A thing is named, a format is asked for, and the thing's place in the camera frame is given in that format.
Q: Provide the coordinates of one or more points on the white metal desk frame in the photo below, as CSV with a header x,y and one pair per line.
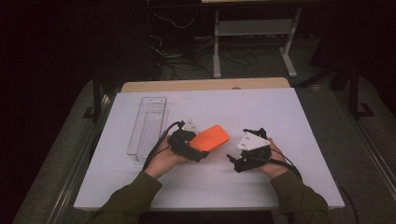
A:
x,y
255,27

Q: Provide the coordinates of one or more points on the metal floor rail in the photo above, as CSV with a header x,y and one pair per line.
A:
x,y
74,174
370,146

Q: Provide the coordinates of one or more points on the person's right hand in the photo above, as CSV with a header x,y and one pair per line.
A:
x,y
277,166

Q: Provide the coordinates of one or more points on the clear plastic tray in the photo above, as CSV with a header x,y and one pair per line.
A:
x,y
148,124

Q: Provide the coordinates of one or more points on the orange phone case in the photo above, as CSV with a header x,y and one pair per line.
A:
x,y
210,137

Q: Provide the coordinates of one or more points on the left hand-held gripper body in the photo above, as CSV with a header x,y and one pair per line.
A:
x,y
180,143

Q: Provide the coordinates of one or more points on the black metal stand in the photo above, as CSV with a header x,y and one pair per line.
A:
x,y
97,99
354,93

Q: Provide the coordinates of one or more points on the person's left hand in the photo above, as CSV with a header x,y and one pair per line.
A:
x,y
162,161

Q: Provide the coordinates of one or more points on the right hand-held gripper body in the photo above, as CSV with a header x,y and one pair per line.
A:
x,y
253,143

